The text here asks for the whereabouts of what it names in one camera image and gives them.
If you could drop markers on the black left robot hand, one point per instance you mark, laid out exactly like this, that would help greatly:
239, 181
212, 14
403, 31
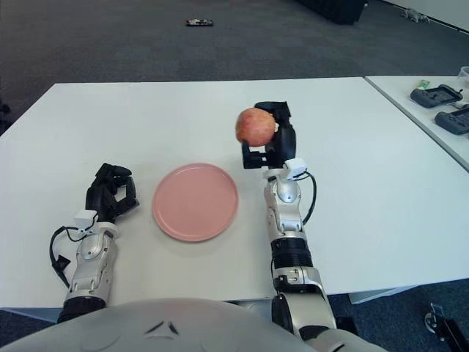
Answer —
102, 196

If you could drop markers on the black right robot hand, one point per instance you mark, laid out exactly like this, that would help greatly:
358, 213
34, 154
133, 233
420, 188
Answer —
284, 144

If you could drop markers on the red yellow apple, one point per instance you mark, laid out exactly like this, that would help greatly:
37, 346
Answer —
254, 126

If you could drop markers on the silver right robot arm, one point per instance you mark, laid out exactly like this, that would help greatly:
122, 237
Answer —
289, 249

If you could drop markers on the pink round plate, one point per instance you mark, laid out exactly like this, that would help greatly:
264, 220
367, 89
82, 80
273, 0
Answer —
195, 202

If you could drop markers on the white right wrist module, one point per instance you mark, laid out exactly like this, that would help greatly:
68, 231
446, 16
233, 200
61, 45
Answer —
296, 168

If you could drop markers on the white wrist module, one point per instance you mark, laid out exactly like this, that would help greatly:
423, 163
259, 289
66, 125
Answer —
296, 168
84, 217

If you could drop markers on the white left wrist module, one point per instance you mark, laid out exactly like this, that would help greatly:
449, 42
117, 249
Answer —
84, 217

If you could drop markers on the black furniture block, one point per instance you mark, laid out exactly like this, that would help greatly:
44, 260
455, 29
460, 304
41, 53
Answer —
333, 11

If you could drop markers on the grey robot torso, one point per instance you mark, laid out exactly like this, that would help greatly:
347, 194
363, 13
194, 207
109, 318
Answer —
154, 330

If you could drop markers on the small dark object on floor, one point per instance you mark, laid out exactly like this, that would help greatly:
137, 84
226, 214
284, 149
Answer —
199, 22

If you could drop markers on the green small packet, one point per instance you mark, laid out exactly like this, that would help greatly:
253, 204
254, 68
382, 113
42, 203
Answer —
422, 84

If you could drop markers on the grey handheld controller with screen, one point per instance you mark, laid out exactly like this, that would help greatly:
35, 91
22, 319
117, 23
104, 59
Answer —
434, 96

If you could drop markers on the grey quadruped robot toy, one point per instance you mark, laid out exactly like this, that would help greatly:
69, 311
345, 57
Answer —
412, 14

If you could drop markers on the clear plastic container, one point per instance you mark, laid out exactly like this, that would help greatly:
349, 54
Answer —
464, 72

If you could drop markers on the black metal stand bracket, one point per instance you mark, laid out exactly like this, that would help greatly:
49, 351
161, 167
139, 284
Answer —
448, 330

